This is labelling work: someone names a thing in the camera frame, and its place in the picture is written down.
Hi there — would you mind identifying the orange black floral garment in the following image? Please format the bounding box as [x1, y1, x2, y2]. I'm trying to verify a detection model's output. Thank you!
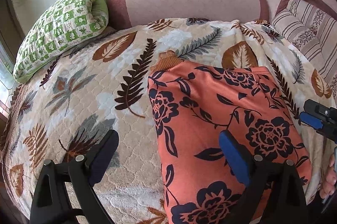
[147, 51, 311, 223]

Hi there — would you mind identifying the person's right hand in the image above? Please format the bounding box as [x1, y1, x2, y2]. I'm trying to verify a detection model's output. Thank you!
[319, 154, 336, 199]

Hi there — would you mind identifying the striped floral folded quilt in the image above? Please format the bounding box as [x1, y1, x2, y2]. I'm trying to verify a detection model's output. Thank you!
[271, 0, 336, 98]

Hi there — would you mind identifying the stained glass window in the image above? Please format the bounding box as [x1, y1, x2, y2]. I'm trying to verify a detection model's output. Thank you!
[0, 44, 17, 118]

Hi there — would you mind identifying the leaf-patterned beige bedspread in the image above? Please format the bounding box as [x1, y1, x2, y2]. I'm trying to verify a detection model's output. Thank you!
[1, 19, 335, 223]

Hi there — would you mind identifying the green white checkered pillow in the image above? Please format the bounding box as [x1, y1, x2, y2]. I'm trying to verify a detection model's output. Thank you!
[13, 0, 109, 84]

